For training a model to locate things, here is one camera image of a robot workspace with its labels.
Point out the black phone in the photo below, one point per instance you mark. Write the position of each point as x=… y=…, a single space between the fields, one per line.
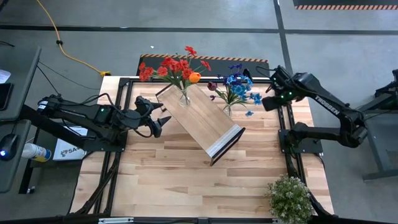
x=5 y=96

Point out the purple artificial flower bunch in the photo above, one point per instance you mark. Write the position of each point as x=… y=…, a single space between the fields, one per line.
x=236 y=66

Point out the black desk caster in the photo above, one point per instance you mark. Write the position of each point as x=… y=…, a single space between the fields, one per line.
x=31 y=190

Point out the black frame clamp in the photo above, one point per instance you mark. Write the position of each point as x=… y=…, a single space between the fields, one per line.
x=247 y=74

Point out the black metal stand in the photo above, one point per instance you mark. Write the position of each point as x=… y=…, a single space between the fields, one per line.
x=381 y=155

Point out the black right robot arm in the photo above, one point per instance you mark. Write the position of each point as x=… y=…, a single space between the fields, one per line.
x=332 y=107

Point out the green potted plant white blossoms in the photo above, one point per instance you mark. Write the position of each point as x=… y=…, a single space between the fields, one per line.
x=290 y=199

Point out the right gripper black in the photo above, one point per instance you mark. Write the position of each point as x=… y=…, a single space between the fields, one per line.
x=292 y=88

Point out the grey desk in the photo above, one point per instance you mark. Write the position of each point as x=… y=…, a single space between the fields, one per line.
x=21 y=93

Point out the white paper sheet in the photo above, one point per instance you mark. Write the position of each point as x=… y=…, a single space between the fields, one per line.
x=3 y=76

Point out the clear glass vase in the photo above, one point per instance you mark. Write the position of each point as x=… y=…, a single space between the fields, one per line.
x=185 y=100
x=228 y=111

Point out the white spray bottle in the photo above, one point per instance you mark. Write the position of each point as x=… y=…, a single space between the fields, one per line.
x=34 y=151

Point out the dark red artificial tulip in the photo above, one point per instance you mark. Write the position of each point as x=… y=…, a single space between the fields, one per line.
x=212 y=86

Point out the black computer mouse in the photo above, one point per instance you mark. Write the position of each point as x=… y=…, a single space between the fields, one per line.
x=9 y=144

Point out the orange artificial tulip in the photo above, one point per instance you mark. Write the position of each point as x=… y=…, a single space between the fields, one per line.
x=195 y=77

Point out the silver metal bracket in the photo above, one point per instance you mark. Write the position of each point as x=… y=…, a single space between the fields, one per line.
x=115 y=220

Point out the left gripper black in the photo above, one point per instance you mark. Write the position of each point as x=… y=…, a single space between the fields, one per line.
x=143 y=109

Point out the black aluminium table frame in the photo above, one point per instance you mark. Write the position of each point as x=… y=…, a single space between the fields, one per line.
x=125 y=82

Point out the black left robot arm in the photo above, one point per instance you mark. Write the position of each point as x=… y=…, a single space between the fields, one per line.
x=93 y=116

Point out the black striped-edge floor mat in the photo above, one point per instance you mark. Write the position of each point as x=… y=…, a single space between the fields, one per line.
x=217 y=71
x=342 y=2

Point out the small red flower bunch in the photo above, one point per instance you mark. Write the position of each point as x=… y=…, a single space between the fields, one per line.
x=146 y=74

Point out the white printed cardboard box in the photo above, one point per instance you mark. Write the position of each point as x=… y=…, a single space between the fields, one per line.
x=70 y=153

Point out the blue artificial flower bunch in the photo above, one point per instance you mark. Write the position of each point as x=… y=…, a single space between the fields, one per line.
x=238 y=89

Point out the large red flower bunch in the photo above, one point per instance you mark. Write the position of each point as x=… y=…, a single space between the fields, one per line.
x=178 y=66

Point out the wooden shelf black metal frame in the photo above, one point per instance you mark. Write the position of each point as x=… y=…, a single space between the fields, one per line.
x=205 y=124

